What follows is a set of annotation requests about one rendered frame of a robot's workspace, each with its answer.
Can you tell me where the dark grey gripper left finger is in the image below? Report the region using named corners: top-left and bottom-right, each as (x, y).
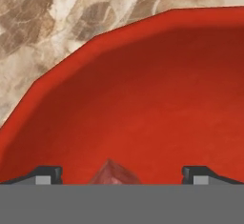
top-left (0, 165), bottom-right (64, 186)

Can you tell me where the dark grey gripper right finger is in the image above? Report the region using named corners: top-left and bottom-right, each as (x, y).
top-left (181, 165), bottom-right (244, 186)

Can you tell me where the red bowl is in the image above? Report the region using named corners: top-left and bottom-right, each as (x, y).
top-left (0, 6), bottom-right (244, 186)

